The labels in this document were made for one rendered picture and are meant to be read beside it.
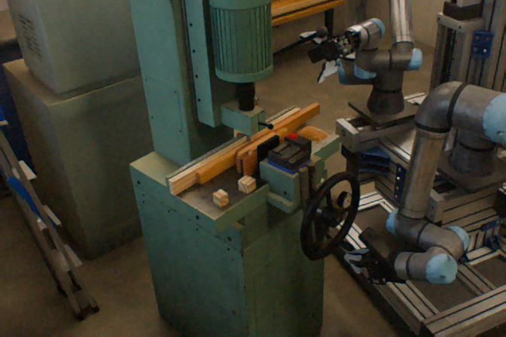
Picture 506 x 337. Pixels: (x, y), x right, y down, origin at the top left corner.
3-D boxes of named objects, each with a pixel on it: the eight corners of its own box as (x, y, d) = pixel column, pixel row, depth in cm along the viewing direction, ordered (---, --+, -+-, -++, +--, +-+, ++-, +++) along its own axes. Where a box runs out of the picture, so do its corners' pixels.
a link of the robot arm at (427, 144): (413, 75, 135) (378, 237, 154) (453, 86, 128) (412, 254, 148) (433, 68, 142) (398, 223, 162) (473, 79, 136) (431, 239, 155)
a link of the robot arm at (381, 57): (388, 80, 179) (391, 49, 173) (354, 80, 180) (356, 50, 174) (384, 71, 186) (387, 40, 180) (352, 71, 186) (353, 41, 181)
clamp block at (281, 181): (292, 203, 157) (292, 178, 153) (259, 186, 165) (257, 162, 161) (322, 181, 166) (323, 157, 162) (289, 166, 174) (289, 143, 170)
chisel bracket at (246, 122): (251, 141, 167) (250, 117, 163) (220, 127, 176) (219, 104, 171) (267, 132, 172) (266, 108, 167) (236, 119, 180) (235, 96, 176)
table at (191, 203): (239, 251, 145) (237, 235, 142) (169, 207, 163) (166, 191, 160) (362, 159, 182) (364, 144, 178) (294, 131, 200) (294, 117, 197)
